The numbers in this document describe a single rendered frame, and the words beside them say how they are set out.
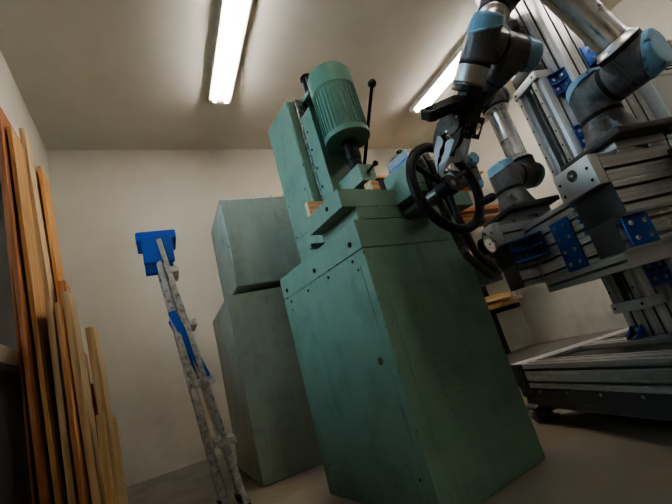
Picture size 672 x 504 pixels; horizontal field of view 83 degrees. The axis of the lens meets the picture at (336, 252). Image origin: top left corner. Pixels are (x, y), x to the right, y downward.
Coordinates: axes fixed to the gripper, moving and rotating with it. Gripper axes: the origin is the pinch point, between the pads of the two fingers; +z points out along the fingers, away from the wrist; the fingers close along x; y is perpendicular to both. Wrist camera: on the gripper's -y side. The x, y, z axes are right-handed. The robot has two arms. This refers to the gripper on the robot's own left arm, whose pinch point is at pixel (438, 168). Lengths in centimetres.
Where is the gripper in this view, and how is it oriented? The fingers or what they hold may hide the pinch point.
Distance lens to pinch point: 103.8
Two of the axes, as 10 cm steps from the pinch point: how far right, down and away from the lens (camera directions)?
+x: -4.6, -3.9, 8.0
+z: -1.8, 9.2, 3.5
